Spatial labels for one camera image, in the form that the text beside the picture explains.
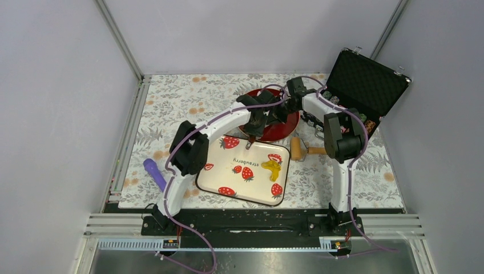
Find strawberry print rectangular tray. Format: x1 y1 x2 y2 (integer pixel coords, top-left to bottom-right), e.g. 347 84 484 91
195 135 290 207

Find black poker chip case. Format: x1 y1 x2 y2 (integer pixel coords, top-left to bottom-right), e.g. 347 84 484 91
319 48 412 137

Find floral tablecloth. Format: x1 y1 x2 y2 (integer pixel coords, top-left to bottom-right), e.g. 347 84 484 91
118 74 404 209

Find purple cylindrical tool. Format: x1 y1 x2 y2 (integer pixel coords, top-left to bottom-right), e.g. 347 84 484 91
143 158 167 192

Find yellow dough piece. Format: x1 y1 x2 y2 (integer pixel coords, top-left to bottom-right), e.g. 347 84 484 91
261 160 281 182

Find wooden dough roller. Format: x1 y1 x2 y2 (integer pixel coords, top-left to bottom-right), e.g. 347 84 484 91
290 136 327 162

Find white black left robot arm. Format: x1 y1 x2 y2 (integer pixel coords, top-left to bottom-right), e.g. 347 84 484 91
143 84 287 235

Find round red lacquer tray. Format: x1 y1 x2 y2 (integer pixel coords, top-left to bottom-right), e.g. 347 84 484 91
237 88 300 142

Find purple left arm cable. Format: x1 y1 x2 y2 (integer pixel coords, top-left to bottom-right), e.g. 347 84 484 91
155 83 290 274

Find metal scraper wooden handle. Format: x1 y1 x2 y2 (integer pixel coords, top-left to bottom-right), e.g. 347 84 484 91
245 135 256 150

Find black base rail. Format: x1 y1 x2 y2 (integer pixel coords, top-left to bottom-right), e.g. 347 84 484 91
141 209 364 249

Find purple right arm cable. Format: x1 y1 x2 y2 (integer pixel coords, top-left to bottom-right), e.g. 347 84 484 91
299 75 398 253

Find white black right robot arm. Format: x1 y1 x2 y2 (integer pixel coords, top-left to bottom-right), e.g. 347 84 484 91
275 76 369 235

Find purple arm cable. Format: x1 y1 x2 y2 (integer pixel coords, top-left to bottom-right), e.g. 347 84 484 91
155 83 290 274
299 75 398 253

